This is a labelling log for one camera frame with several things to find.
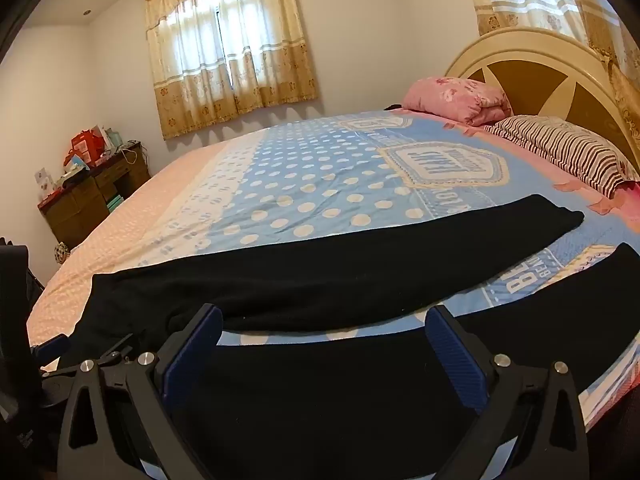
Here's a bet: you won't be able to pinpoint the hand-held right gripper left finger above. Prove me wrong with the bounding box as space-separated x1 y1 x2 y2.
56 303 224 480

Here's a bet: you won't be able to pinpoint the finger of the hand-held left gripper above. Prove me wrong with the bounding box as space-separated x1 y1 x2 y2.
75 334 137 367
31 334 71 367

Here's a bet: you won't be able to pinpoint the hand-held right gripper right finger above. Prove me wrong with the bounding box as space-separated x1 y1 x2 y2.
424 304 591 480

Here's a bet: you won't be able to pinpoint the black pants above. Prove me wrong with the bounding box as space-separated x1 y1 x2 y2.
70 194 640 480

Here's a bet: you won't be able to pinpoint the brown wooden nightstand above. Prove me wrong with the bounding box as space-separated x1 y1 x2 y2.
37 142 152 251

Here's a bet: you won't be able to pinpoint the white floral card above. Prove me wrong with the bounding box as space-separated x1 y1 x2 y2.
34 167 56 201

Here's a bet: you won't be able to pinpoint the red gift bag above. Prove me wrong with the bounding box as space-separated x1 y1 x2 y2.
64 130 107 167

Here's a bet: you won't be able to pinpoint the blue polka dot bedsheet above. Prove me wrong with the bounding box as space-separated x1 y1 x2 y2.
25 110 640 431

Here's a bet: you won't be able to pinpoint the striped pillow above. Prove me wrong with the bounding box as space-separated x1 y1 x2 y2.
484 115 640 196

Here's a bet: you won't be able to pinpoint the pink pillow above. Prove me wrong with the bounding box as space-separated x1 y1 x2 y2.
401 76 512 127

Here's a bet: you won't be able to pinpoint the cream wooden headboard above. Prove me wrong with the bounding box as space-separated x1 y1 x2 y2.
444 27 640 171

